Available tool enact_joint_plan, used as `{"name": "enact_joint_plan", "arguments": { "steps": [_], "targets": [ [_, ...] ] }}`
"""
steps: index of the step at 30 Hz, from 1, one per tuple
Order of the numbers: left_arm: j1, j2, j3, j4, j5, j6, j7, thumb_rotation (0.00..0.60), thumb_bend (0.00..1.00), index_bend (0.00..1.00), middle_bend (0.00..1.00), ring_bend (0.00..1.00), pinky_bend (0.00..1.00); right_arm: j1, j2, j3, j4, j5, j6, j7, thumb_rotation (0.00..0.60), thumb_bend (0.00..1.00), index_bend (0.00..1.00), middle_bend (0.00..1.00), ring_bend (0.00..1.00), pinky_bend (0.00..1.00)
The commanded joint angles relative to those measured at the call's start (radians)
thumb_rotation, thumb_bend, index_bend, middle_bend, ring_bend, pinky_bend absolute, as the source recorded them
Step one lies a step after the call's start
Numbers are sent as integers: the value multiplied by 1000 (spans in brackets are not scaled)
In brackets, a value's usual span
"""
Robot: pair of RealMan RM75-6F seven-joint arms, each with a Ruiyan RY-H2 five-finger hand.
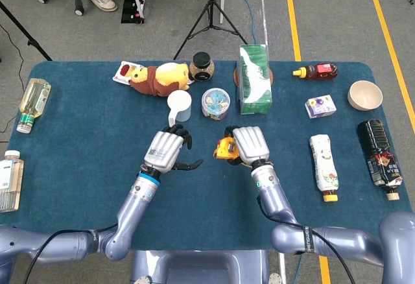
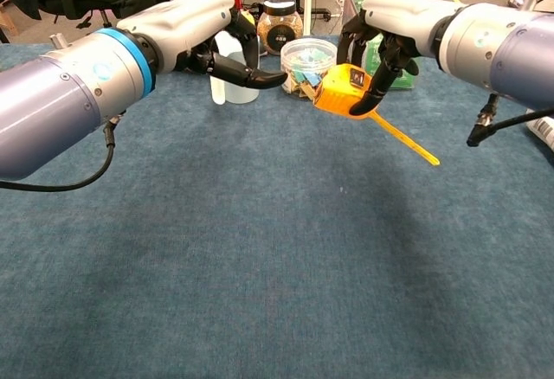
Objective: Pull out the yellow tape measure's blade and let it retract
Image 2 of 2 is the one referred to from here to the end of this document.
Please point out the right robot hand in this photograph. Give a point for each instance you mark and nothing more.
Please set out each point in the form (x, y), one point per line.
(407, 11)

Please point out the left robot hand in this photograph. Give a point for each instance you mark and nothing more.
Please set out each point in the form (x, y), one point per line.
(190, 24)

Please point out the yellow tape measure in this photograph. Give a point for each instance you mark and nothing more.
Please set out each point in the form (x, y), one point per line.
(339, 91)

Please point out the green tissue box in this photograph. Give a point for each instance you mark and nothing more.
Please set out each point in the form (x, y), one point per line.
(372, 52)

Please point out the white plastic measuring cup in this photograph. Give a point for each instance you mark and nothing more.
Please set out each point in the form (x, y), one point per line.
(236, 91)

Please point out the black office chair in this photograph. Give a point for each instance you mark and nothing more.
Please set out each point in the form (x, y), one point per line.
(105, 17)

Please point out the grain jar black lid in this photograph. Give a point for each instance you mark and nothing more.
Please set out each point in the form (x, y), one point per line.
(277, 28)

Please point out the clear tub of colourful clips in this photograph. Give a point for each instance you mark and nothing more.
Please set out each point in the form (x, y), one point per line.
(305, 56)

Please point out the white squeeze bottle yellow cap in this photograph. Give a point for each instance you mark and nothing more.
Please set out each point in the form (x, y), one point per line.
(543, 130)

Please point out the blue table mat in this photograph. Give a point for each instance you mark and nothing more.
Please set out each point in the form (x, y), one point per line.
(259, 245)

